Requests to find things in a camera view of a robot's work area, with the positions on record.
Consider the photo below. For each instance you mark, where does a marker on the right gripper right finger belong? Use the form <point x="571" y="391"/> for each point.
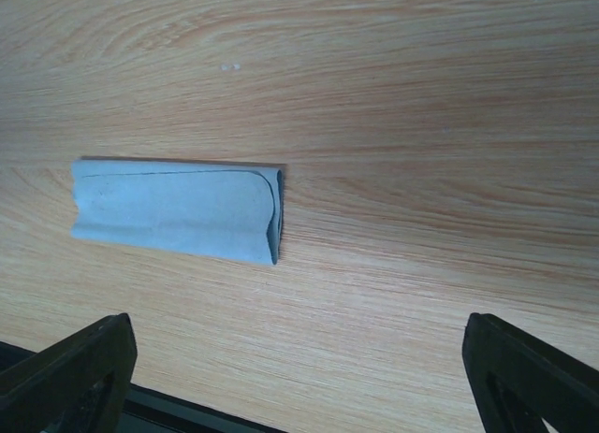
<point x="522" y="384"/>

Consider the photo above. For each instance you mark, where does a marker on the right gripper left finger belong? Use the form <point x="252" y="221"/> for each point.
<point x="79" y="384"/>

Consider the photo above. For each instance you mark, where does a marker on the blue cleaning cloth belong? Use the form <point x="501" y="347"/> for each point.
<point x="218" y="210"/>

